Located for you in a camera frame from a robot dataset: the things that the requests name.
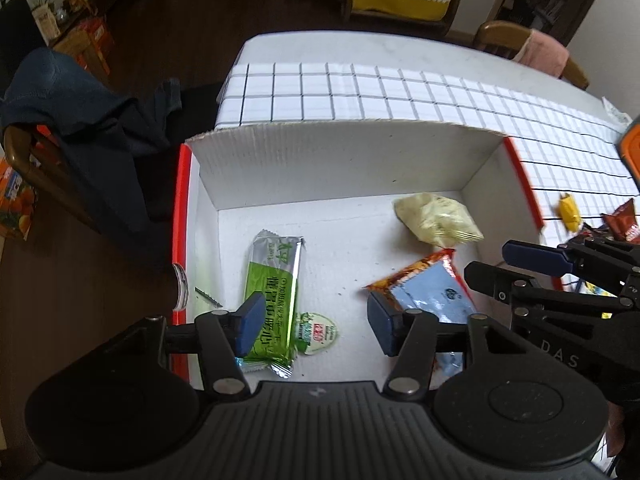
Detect clear round container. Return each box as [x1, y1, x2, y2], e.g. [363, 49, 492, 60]
[172, 262, 190, 311]

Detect brown paper bag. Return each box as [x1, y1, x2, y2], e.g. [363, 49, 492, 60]
[30, 2, 61, 46]

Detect yellow cartoon snack packet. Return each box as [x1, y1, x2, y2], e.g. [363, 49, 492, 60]
[575, 280, 614, 319]

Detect wooden chair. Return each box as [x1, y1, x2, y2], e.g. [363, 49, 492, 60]
[472, 20, 591, 91]
[2, 82, 226, 235]

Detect red and white cardboard box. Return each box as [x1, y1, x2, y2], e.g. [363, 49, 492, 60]
[171, 119, 549, 397]

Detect pink towel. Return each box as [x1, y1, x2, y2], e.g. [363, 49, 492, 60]
[515, 29, 571, 79]

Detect round green-lid jelly cup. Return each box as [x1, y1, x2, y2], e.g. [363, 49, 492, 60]
[294, 311, 339, 356]

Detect yellow candy packet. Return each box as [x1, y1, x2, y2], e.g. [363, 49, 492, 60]
[558, 193, 584, 234]

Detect dark brown snack packet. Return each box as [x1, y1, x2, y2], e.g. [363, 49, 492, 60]
[575, 222, 614, 244]

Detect orange and green pen holder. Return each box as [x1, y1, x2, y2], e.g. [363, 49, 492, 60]
[614, 115, 640, 196]

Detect red snack packet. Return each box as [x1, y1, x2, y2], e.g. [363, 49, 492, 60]
[363, 248, 467, 311]

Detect dark blue garment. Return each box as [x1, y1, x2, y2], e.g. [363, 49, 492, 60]
[0, 47, 184, 234]

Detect pale yellow snack packet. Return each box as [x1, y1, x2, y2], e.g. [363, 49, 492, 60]
[393, 193, 485, 249]

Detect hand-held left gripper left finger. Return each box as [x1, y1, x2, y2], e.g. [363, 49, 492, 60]
[117, 292, 266, 401]

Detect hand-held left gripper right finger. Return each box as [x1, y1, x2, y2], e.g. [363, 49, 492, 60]
[366, 292, 572, 401]

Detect green bar snack packet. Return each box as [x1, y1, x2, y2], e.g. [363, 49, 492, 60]
[239, 229, 306, 379]

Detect black cabinet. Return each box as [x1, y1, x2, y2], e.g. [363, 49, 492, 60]
[0, 0, 52, 77]

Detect orange printed box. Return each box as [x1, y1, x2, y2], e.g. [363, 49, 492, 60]
[0, 157, 39, 241]

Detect maroon foil snack packet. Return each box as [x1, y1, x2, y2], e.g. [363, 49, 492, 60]
[600, 199, 640, 244]

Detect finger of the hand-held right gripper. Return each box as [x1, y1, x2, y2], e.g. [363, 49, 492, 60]
[502, 239, 640, 286]
[464, 261, 621, 311]

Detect stack of orange cartons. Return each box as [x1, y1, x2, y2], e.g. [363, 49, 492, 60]
[52, 17, 114, 74]

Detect light blue snack packet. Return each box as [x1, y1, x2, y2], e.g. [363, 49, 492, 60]
[392, 262, 479, 379]

